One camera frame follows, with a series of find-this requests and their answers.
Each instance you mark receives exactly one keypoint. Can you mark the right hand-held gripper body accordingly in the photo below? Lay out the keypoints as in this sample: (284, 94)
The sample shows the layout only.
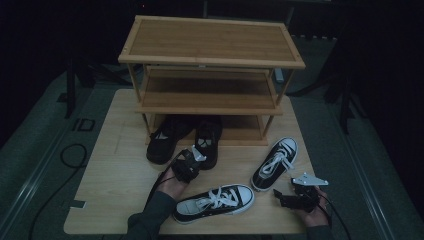
(305, 198)

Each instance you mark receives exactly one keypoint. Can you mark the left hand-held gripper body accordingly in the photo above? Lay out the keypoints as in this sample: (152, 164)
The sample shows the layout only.
(186, 166)

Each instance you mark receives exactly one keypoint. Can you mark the black and white canvas sneaker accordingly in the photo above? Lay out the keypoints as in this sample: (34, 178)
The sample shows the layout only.
(276, 166)
(216, 206)

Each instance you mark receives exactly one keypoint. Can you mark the black mesh shoe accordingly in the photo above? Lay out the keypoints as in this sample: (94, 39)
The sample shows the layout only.
(165, 146)
(210, 136)

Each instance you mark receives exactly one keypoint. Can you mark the wooden shoe rack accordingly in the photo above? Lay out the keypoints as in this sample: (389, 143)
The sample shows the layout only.
(213, 40)

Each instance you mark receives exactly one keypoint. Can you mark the person's right hand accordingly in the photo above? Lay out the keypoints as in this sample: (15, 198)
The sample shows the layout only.
(318, 216)

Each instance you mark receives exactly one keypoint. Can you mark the person's left hand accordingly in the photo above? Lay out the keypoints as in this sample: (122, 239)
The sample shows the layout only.
(171, 188)

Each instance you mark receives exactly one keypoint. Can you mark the small grey block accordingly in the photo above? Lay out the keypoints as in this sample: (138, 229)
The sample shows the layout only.
(279, 75)

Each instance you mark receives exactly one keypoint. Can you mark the grey floor rail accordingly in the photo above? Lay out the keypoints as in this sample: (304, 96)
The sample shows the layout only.
(30, 190)
(366, 190)

